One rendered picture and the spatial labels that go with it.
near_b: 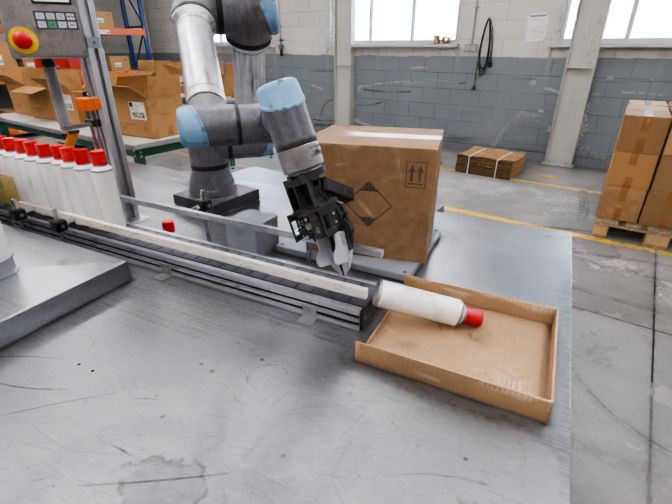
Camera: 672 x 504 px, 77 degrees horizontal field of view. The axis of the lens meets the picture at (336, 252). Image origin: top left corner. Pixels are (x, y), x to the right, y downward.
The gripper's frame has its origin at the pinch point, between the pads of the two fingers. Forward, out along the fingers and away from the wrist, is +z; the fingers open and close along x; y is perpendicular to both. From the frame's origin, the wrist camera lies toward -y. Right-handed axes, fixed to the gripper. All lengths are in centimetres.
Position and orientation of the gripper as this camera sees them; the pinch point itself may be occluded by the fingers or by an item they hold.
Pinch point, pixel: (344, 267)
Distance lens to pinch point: 81.9
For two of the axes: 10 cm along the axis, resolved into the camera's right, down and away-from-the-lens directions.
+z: 3.1, 9.1, 2.7
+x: 8.4, -1.2, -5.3
